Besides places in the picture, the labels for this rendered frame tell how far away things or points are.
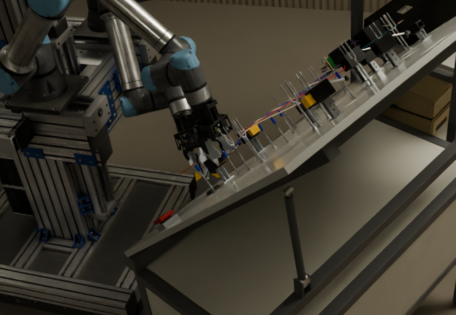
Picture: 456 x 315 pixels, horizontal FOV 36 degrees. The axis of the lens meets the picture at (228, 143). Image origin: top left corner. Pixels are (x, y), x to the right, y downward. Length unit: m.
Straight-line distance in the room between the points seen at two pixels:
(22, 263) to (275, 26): 2.70
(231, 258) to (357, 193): 0.52
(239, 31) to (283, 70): 0.65
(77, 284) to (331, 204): 1.23
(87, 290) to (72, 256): 0.23
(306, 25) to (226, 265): 3.12
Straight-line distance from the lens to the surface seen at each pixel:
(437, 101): 2.92
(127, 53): 2.40
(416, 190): 2.24
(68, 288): 3.15
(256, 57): 4.83
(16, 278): 3.28
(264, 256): 2.31
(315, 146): 1.44
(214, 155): 2.11
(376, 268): 2.27
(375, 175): 2.59
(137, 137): 4.24
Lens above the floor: 2.49
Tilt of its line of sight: 38 degrees down
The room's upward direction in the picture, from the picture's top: 7 degrees counter-clockwise
